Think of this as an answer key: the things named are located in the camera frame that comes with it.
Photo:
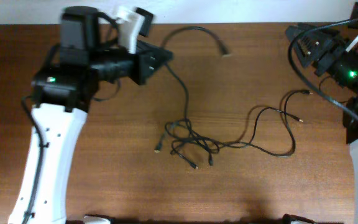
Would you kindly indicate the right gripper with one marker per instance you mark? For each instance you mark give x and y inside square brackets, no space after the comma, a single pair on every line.
[333,48]

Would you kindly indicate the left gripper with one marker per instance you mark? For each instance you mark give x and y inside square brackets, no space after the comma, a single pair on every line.
[146,55]

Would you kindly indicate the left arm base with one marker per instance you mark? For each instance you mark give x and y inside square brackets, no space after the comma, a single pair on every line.
[98,219]

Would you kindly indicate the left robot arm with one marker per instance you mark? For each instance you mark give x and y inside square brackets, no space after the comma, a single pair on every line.
[93,48]

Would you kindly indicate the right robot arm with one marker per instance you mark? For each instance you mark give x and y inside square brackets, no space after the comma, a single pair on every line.
[344,72]

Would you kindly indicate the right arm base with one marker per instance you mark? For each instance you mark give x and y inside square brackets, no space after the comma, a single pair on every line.
[293,219]

